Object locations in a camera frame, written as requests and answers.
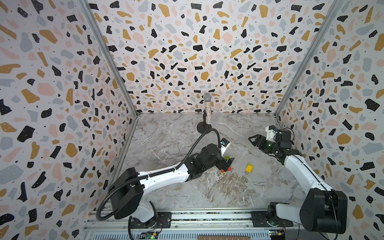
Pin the black round microphone stand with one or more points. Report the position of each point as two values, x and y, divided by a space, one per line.
203 126

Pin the yellow rectangular wood block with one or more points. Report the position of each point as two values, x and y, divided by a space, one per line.
249 168

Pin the left corner aluminium post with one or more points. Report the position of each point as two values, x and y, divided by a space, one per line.
89 17

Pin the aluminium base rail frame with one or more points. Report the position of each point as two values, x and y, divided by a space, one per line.
202 224

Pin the red rectangular wood block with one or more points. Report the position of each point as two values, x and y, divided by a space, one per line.
228 170

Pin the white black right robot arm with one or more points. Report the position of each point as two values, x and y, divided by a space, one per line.
324 209

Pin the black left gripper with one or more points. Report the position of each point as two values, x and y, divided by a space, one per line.
220 164

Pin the corner aluminium post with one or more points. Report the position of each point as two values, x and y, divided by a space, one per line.
89 17
331 14

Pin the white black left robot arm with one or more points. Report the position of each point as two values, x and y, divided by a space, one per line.
127 202

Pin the right corner aluminium post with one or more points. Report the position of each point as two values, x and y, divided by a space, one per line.
331 14

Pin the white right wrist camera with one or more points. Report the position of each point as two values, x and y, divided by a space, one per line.
271 133

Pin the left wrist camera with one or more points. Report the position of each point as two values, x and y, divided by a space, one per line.
224 143

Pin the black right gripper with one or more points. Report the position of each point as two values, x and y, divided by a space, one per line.
264 144

